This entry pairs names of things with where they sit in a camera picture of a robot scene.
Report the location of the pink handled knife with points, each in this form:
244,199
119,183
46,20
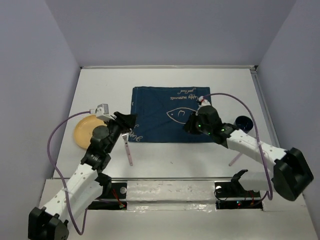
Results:
235,159

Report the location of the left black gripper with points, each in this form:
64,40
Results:
128,121

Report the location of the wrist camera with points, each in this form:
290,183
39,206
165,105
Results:
202,102
101,112

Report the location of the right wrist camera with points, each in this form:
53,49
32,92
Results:
202,102

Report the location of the blue fish placemat cloth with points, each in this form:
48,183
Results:
163,111

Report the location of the dark blue cup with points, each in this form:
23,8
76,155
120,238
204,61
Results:
244,123

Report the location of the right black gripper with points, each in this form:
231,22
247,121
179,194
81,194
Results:
189,126

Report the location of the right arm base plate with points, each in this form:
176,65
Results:
230,195

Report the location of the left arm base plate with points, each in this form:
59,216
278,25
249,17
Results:
113,197

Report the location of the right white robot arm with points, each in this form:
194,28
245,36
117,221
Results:
285,171

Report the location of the pink handled fork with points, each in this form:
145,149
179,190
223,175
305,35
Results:
127,149

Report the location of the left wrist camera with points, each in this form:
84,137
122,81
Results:
101,112

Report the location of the yellow plate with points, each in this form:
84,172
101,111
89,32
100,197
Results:
83,130

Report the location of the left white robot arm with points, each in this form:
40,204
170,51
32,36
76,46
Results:
86,184

